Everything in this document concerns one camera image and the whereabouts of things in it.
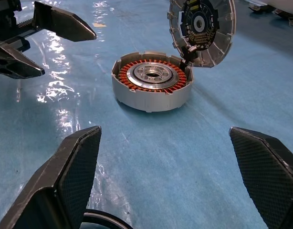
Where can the small tan tape scrap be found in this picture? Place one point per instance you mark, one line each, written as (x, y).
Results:
(98, 24)

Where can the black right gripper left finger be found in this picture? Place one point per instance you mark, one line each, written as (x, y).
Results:
(72, 171)

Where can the white foam backdrop sheet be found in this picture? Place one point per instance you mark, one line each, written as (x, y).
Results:
(282, 3)

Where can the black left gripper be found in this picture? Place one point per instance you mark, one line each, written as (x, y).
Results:
(5, 19)

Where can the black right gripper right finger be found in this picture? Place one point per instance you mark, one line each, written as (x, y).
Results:
(268, 171)

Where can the silver motor base copper windings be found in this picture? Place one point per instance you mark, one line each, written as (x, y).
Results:
(149, 100)

